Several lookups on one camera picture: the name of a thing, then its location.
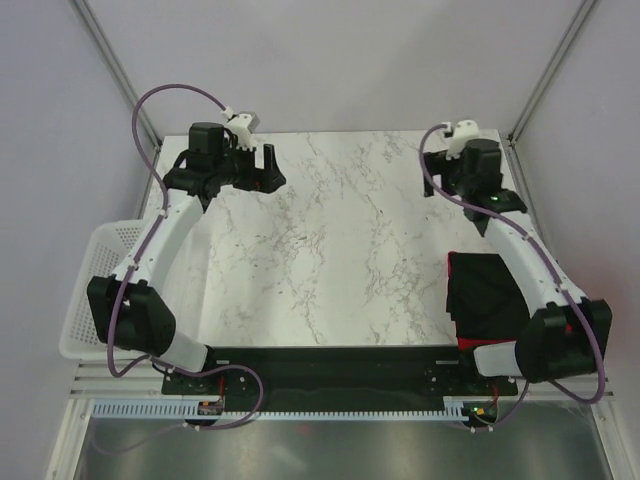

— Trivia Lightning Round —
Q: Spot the black t shirt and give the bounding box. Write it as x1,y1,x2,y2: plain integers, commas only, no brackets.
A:
444,252,531,341

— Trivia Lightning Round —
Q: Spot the white slotted cable duct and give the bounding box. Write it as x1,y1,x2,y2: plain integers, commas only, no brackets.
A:
91,397,471,422

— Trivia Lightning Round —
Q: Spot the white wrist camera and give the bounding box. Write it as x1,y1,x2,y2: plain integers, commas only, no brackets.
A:
221,107,260,151
443,119,480,159

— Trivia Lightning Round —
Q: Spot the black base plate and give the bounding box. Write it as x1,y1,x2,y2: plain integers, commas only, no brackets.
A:
162,346,518,410

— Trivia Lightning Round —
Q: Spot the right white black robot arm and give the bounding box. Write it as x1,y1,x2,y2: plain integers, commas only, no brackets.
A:
420,138,613,394

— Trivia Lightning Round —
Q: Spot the white plastic basket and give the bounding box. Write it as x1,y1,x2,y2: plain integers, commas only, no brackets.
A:
59,219,146,361

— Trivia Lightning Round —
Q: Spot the aluminium rail profile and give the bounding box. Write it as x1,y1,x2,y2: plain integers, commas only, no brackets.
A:
70,361,614,402

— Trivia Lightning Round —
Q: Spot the left aluminium frame post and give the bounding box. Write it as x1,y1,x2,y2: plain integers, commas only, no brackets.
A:
69,0,164,151

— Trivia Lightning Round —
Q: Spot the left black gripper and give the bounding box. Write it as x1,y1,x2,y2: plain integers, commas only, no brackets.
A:
213,139,285,195

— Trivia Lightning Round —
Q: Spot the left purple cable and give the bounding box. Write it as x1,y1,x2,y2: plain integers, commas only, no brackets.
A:
92,83,266,454

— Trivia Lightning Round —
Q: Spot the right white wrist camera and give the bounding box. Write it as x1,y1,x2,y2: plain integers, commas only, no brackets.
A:
443,119,480,159

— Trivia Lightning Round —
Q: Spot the aluminium frame post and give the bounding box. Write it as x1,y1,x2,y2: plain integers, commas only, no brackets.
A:
69,0,164,151
506,0,600,148

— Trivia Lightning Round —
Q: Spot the right aluminium frame post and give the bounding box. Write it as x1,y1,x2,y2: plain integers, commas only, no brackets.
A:
506,0,600,148

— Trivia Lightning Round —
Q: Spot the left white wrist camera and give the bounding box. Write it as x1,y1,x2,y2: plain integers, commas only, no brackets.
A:
221,107,260,151

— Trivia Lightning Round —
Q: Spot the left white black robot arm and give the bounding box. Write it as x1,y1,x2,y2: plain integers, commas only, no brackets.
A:
87,112,286,393

